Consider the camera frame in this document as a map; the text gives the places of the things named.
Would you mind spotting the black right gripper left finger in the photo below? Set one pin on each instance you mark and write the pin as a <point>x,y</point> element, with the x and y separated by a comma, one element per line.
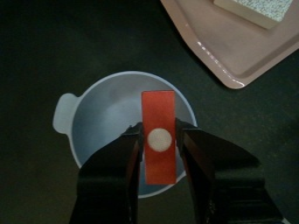
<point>106,175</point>

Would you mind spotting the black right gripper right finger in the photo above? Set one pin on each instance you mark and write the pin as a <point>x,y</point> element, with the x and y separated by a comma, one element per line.
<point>217,175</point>

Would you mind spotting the red rectangular block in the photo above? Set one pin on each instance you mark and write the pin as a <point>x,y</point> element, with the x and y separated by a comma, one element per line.
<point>158,116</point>

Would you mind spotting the light blue plastic bowl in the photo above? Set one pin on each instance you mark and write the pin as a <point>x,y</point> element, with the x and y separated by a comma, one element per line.
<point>108,116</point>

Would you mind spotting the pink plastic tray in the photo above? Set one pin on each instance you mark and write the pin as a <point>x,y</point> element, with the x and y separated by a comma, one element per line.
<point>233,49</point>

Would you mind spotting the white speckled toy block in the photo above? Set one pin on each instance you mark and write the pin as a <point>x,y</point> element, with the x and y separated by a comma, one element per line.
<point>260,10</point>

